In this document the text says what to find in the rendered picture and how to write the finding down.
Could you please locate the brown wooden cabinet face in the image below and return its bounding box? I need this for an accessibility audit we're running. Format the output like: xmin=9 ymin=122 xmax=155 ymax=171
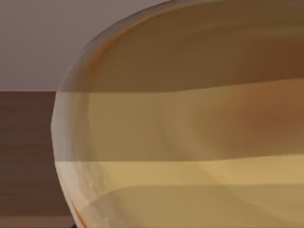
xmin=0 ymin=91 xmax=74 ymax=228

